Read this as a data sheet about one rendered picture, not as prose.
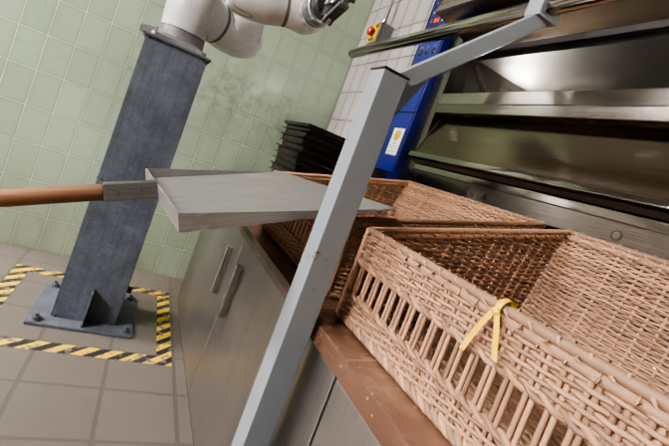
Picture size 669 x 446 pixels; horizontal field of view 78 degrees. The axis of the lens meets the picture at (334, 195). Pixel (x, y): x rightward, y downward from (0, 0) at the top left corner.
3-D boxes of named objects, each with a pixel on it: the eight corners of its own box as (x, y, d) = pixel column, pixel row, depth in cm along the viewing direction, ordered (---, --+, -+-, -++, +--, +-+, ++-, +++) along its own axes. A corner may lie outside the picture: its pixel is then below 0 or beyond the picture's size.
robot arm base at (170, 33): (139, 36, 149) (144, 21, 148) (200, 62, 158) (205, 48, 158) (136, 27, 132) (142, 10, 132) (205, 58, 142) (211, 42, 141)
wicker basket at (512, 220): (382, 255, 144) (411, 180, 143) (507, 337, 94) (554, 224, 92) (252, 217, 123) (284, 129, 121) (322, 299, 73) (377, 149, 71)
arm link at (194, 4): (149, 19, 143) (170, -43, 142) (191, 43, 158) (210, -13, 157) (177, 25, 135) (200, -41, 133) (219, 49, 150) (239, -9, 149)
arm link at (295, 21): (331, 35, 120) (287, 24, 115) (313, 42, 134) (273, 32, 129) (335, -5, 118) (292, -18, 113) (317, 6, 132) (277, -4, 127)
